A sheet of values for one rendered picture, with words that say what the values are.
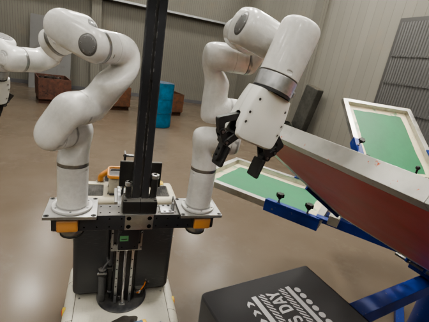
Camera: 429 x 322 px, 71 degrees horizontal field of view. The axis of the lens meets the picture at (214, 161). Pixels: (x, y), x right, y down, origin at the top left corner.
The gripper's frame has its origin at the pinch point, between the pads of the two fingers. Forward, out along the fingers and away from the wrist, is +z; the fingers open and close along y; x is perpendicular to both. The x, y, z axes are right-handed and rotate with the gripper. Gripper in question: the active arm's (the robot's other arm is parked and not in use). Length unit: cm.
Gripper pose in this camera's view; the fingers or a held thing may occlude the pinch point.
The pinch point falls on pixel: (236, 166)
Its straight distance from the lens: 57.9
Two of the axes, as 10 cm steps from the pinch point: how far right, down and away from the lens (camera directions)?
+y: -7.8, -2.6, -5.7
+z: -4.1, 9.0, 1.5
